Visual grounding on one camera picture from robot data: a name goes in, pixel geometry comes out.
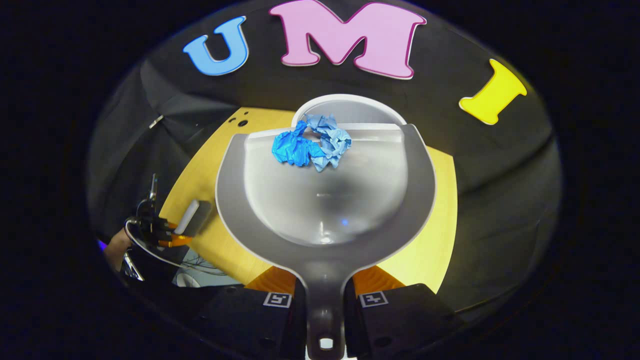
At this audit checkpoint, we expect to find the grey plastic dustpan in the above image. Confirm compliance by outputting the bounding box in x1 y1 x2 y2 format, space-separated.
215 122 437 360

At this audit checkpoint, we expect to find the small broom with black bristles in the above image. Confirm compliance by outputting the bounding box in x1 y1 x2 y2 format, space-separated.
173 199 213 237

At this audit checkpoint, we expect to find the blue paper trash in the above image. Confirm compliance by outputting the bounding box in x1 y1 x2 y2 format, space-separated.
271 114 353 172

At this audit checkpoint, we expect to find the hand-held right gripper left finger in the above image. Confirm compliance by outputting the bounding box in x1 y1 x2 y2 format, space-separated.
195 266 307 360

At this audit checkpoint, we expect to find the ribbed grey garbage bin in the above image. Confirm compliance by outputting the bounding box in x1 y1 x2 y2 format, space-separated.
291 93 408 132

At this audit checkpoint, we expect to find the white cable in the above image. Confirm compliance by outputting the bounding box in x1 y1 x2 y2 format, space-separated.
124 220 193 271

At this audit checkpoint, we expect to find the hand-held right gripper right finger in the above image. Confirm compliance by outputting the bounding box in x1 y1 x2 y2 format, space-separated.
344 264 463 360

